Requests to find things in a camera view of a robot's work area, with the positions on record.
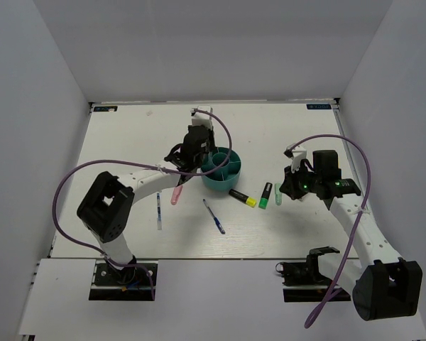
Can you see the yellow highlighter marker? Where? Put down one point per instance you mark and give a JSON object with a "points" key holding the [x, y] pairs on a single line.
{"points": [[242, 198]]}

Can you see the blue table label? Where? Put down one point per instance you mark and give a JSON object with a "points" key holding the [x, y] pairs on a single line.
{"points": [[105, 109], [318, 106]]}

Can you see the right blue table label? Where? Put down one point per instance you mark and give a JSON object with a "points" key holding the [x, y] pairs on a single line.
{"points": [[318, 106]]}

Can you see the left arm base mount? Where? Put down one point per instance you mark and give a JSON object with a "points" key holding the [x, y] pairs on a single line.
{"points": [[109, 284]]}

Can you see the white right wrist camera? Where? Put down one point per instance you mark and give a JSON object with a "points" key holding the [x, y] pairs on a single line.
{"points": [[296, 153]]}

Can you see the teal round desk organizer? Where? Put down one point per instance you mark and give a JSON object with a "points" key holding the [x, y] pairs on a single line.
{"points": [[225, 178]]}

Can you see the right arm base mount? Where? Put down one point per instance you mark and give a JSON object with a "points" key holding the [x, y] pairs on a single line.
{"points": [[298, 285]]}

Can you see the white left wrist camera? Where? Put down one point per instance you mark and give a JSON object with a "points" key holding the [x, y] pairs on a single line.
{"points": [[200, 116]]}

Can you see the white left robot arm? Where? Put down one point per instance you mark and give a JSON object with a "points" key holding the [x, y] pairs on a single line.
{"points": [[106, 207]]}

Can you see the green highlighter marker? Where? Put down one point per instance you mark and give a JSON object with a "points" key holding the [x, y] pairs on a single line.
{"points": [[263, 202]]}

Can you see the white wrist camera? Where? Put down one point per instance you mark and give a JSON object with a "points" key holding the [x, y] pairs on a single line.
{"points": [[200, 116], [296, 153]]}

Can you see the left blue table label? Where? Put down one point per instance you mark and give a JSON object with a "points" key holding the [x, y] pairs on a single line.
{"points": [[105, 109]]}

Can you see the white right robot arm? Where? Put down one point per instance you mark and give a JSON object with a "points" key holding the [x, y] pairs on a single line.
{"points": [[383, 285]]}

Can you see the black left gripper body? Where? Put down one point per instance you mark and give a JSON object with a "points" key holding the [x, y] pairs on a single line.
{"points": [[211, 146]]}

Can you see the clear blue gel pen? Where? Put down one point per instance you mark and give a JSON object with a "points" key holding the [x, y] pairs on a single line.
{"points": [[159, 216]]}

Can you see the blue ballpoint pen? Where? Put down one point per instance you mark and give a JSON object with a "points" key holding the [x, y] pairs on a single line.
{"points": [[214, 217]]}

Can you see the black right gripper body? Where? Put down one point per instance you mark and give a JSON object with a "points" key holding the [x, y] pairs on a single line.
{"points": [[299, 182]]}

